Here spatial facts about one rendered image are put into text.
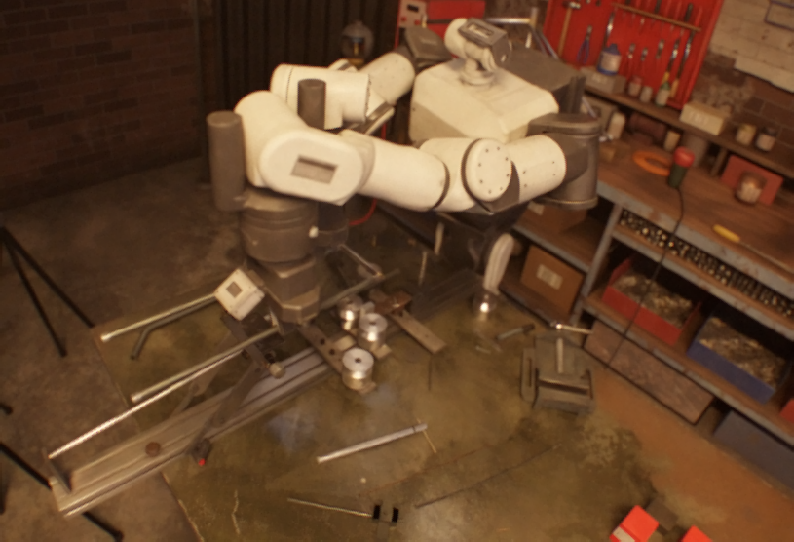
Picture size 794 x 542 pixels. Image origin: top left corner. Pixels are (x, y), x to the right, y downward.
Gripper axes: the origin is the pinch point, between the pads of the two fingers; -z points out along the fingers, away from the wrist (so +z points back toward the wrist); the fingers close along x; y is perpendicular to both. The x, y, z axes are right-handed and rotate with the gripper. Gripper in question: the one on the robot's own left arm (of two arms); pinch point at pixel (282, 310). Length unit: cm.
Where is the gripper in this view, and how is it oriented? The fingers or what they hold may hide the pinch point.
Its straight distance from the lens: 65.4
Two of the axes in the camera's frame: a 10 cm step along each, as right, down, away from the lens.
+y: -7.1, 3.2, -6.3
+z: 1.2, -8.2, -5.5
